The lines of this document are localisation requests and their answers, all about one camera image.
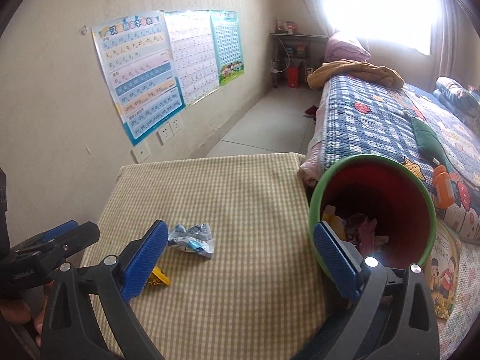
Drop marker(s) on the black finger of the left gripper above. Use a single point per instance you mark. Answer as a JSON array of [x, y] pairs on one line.
[[72, 242]]

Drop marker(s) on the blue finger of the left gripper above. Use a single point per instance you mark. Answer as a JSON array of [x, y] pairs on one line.
[[45, 240]]

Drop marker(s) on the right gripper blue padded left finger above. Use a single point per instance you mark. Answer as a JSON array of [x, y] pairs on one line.
[[139, 258]]

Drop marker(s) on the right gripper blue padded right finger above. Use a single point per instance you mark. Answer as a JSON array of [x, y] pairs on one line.
[[337, 260]]

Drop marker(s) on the yellow snack wrapper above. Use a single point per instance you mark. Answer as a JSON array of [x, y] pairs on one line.
[[157, 277]]

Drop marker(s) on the silver blue wrapper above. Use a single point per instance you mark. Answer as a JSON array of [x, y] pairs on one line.
[[197, 239]]

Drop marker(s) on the person's left hand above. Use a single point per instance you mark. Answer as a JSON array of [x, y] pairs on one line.
[[17, 312]]

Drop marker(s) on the red bin with green rim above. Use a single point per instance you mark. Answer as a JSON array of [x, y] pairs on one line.
[[388, 192]]

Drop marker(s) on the children's picture book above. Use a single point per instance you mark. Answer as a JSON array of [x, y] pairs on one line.
[[442, 269]]

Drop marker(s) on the orange plastic bottle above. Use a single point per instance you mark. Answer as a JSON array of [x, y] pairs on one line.
[[443, 187]]

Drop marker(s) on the dark green cloth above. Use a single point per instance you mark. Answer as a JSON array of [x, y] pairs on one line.
[[428, 144]]

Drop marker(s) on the blue plaid quilted bedspread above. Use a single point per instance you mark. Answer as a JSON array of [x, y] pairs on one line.
[[360, 118]]

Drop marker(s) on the red slippers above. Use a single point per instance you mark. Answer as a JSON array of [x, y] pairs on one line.
[[311, 112]]

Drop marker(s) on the mustard yellow blanket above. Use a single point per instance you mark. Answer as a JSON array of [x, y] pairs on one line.
[[368, 72]]

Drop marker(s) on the red box under table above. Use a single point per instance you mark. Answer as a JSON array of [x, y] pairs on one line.
[[292, 77]]

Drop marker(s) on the folded blue quilt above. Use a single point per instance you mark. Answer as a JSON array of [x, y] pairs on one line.
[[457, 98]]

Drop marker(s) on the dark wooden side table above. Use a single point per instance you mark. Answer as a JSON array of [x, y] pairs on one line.
[[305, 51]]

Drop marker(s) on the pink pillow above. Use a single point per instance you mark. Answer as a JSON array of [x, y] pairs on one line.
[[345, 46]]

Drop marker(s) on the white chart poster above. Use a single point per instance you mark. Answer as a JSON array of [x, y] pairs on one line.
[[191, 39]]

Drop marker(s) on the teal chart poster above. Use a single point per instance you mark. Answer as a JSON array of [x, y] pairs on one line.
[[227, 44]]

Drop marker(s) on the white wall socket pair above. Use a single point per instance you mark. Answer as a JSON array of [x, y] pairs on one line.
[[169, 129]]

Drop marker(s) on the pinyin wall poster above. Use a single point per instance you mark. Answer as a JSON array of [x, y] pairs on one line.
[[136, 57]]

